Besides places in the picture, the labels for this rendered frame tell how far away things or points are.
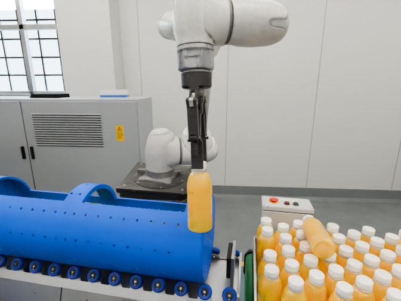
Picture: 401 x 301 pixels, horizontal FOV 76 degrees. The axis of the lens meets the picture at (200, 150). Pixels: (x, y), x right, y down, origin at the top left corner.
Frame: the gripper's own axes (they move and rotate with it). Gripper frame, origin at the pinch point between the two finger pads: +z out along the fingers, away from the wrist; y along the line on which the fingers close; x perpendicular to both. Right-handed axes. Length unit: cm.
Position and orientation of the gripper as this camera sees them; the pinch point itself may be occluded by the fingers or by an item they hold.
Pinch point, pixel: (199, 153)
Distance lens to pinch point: 65.9
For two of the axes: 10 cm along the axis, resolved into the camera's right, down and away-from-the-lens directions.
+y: -2.1, 1.5, -9.7
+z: 0.3, 9.9, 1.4
